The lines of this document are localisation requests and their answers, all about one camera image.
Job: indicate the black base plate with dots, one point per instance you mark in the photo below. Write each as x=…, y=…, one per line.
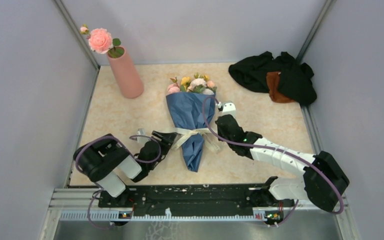
x=196, y=200

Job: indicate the mixed flower bouquet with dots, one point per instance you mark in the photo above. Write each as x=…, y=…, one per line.
x=198, y=84

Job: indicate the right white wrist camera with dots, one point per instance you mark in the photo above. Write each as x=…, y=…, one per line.
x=227, y=108

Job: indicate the pink ceramic vase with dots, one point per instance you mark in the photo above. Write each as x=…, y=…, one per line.
x=125, y=72

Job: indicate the brown cloth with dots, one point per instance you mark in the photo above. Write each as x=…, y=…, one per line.
x=273, y=81

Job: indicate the cream ribbon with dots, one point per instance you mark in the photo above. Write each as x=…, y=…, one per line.
x=185, y=134

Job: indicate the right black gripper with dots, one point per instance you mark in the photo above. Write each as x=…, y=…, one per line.
x=219, y=133

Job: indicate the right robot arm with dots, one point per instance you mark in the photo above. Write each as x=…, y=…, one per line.
x=319, y=178

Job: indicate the black cloth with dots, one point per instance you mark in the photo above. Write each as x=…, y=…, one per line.
x=295, y=78

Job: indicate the blue wrapping paper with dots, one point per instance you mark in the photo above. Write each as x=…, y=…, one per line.
x=191, y=111

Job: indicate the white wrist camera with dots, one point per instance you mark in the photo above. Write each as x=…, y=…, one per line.
x=142, y=138
x=227, y=108

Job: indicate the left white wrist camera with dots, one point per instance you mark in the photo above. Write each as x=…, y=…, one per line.
x=142, y=138

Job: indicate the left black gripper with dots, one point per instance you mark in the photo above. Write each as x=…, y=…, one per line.
x=167, y=139

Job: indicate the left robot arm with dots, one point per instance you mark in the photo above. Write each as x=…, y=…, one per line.
x=99, y=158

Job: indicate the aluminium frame rail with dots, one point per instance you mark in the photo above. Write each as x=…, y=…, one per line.
x=74, y=215

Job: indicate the pink rose in vase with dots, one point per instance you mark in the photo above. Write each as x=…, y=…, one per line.
x=100, y=41

